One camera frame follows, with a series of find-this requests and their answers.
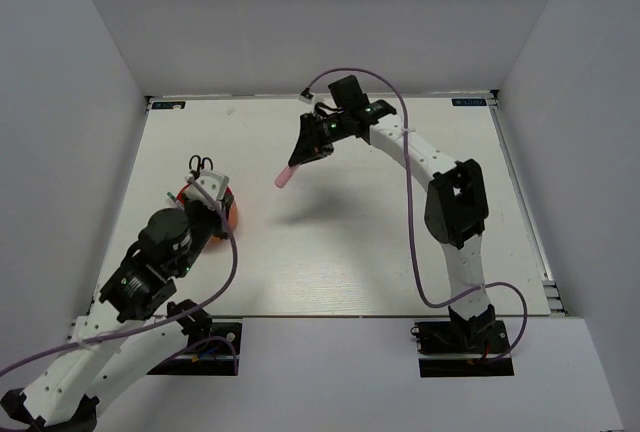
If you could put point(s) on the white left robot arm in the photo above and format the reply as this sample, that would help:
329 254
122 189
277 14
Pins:
132 327

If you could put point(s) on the orange round organizer container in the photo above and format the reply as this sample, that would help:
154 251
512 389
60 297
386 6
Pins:
229 206

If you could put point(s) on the black handled scissors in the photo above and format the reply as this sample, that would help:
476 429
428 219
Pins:
198 163

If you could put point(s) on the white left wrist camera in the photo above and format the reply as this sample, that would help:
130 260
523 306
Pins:
206 183

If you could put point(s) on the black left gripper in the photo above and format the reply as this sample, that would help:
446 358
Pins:
194 204

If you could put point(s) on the green ink pen refill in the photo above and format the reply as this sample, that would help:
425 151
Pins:
175 200

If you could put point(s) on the pink translucent stapler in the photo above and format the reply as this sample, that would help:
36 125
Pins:
285 176

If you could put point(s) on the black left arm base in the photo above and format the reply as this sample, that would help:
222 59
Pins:
210 346

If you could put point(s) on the blue label sticker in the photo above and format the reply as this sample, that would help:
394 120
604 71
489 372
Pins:
469 102
168 105

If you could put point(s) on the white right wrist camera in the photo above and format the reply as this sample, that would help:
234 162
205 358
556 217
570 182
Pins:
306 96

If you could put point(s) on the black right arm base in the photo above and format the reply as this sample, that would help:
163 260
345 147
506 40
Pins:
442 355

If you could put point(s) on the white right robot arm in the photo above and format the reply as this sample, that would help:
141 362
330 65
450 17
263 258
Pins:
456 205

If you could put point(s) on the blue label sticker left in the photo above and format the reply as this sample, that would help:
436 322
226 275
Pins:
168 105

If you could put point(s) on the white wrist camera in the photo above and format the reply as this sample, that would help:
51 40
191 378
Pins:
206 183
306 96

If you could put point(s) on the blue label sticker right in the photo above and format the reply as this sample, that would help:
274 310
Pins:
469 102

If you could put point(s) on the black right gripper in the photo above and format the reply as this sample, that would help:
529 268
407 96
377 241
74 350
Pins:
309 146

